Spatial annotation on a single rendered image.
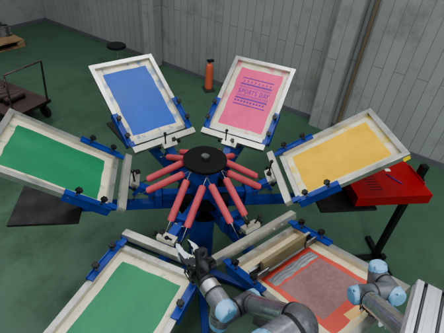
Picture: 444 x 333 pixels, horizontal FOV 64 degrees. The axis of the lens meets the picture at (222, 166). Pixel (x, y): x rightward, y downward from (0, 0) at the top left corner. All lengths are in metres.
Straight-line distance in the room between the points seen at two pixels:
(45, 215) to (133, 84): 1.30
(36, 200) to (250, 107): 1.88
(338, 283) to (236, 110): 1.76
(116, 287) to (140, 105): 1.57
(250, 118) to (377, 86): 2.54
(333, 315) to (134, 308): 1.07
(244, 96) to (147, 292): 1.91
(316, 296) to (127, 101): 2.12
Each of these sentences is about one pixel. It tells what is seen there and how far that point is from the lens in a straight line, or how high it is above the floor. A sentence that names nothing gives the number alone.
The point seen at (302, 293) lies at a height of 1.17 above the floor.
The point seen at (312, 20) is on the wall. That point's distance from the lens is 5.34.
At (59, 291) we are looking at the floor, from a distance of 3.52.
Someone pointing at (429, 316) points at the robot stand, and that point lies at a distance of 1.11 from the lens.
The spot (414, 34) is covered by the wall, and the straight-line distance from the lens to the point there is 5.05.
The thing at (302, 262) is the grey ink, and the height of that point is 1.13.
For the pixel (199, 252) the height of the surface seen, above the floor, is 1.77.
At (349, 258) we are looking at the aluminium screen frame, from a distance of 2.22.
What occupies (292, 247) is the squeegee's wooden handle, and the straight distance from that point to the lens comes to 2.19.
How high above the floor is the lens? 2.85
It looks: 39 degrees down
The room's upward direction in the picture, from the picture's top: 5 degrees clockwise
